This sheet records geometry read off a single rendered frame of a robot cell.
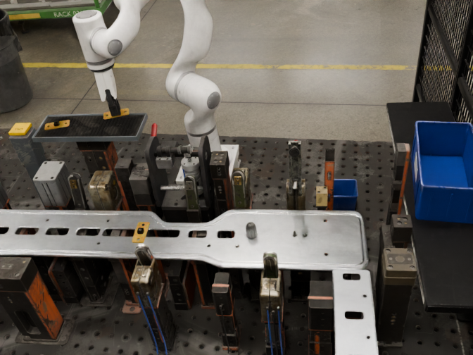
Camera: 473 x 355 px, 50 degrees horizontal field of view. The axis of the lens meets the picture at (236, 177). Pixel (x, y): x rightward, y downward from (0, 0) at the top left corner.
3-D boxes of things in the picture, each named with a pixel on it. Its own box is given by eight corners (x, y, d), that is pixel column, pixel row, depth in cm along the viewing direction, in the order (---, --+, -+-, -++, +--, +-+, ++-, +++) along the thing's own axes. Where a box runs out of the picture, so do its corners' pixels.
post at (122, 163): (140, 249, 191) (113, 167, 165) (143, 239, 195) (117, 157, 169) (153, 249, 191) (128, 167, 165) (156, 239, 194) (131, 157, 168)
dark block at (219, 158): (224, 253, 186) (209, 164, 159) (226, 239, 191) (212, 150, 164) (238, 253, 185) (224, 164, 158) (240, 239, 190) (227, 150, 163)
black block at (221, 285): (217, 356, 155) (204, 299, 136) (222, 325, 163) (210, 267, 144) (243, 358, 154) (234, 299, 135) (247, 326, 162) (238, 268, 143)
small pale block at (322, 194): (315, 271, 176) (315, 194, 152) (315, 263, 178) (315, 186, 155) (326, 272, 175) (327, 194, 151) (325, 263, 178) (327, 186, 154)
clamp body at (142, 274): (147, 356, 158) (120, 287, 135) (156, 321, 167) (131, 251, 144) (176, 357, 156) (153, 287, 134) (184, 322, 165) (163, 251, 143)
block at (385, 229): (376, 319, 159) (385, 256, 140) (373, 287, 168) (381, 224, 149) (386, 319, 159) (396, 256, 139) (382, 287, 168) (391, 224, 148)
